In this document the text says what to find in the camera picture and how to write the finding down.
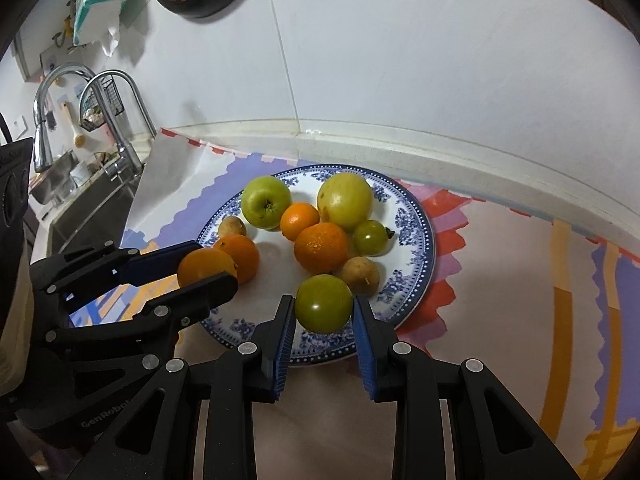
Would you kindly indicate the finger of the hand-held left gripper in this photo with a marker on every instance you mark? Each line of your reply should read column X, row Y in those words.
column 205, row 292
column 155, row 260

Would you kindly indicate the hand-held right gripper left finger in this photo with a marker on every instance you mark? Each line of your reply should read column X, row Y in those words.
column 281, row 350

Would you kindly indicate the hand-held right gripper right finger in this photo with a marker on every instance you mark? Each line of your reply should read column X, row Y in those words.
column 364, row 350

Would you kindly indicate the small yellow-brown fruit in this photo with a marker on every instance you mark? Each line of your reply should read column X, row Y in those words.
column 232, row 226

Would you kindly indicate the blue patterned white plate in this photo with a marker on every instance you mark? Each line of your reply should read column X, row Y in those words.
column 275, row 272

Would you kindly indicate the brown kiwi fruit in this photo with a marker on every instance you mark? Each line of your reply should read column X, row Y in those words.
column 361, row 275

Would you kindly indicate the large orange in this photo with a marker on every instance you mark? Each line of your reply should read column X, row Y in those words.
column 321, row 249

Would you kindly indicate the small mandarin orange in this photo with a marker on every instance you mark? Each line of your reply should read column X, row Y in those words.
column 299, row 220

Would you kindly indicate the large yellow-green fruit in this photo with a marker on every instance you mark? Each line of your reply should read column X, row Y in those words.
column 345, row 200

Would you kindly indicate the person's left forearm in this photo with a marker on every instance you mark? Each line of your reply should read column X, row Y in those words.
column 19, row 340

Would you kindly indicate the steel kitchen sink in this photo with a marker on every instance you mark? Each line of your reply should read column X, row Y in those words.
column 85, row 210

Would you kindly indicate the chrome gooseneck faucet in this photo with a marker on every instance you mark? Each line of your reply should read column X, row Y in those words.
column 127, row 160

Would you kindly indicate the green apple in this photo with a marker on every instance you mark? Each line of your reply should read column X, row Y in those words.
column 265, row 202

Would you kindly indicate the small green tomato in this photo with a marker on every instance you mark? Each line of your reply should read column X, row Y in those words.
column 370, row 237

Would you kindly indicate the white cup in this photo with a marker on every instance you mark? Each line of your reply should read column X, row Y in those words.
column 81, row 175

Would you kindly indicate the yellow dish brush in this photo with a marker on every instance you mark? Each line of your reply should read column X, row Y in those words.
column 77, row 137

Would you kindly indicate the colourful patterned mat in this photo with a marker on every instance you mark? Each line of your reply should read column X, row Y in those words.
column 500, row 285

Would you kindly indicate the chrome spring faucet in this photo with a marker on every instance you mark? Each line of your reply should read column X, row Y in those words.
column 41, row 145

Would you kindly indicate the teal and white box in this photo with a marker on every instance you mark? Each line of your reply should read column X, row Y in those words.
column 100, row 5

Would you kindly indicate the gold wall hooks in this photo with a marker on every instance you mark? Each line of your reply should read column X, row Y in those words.
column 62, row 35

